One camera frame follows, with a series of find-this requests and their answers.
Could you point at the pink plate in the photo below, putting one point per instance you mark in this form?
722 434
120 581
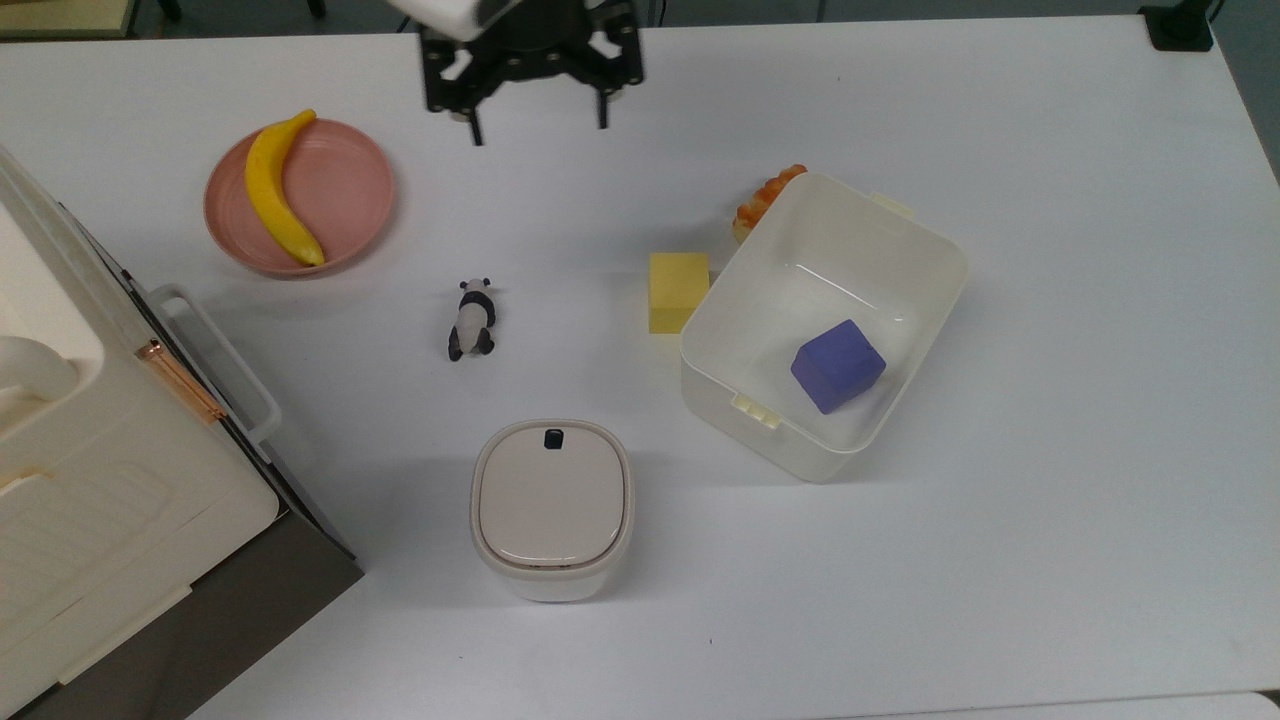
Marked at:
340 190

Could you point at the wooden side table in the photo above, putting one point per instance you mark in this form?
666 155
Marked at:
60 15

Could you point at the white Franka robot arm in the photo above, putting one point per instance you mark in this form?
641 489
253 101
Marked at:
450 15

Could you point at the yellow toy banana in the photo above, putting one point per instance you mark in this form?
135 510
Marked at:
265 190

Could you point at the dark brown cabinet base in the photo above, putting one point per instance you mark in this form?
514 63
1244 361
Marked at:
250 610

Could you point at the black table clamp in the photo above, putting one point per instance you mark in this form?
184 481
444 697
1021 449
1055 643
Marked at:
1178 28

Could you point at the translucent white plastic box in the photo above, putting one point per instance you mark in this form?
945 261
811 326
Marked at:
760 300

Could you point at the yellow foam cube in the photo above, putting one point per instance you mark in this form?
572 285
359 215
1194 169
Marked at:
672 295

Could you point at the cream toy cabinet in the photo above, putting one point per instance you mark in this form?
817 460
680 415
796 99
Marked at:
100 480

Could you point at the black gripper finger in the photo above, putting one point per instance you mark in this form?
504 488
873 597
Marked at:
476 128
603 112

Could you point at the purple foam cube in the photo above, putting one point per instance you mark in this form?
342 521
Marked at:
838 367

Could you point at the white lidded trash bin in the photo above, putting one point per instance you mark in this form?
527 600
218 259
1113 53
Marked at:
550 500

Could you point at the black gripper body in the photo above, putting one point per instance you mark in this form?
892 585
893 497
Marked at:
550 45

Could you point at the panda figurine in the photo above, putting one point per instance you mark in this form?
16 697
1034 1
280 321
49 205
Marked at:
470 320

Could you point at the toy bread loaf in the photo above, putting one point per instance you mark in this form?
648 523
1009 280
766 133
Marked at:
760 200

